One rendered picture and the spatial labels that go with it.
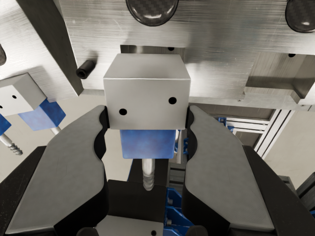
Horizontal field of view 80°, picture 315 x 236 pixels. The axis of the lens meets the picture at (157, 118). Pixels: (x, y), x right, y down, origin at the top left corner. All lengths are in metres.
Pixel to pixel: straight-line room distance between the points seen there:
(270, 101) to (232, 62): 0.16
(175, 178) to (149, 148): 0.42
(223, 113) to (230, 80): 0.91
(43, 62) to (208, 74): 0.18
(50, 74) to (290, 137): 1.56
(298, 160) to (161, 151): 1.75
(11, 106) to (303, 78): 0.31
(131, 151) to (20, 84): 0.16
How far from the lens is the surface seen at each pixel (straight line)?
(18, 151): 0.41
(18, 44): 0.26
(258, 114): 1.13
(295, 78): 0.23
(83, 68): 0.17
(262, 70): 0.21
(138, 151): 0.15
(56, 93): 0.27
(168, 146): 0.15
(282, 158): 1.82
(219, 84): 0.18
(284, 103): 0.33
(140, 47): 0.19
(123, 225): 0.38
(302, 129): 1.62
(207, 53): 0.16
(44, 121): 0.30
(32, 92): 0.27
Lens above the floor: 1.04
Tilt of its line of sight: 49 degrees down
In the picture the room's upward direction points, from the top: 170 degrees counter-clockwise
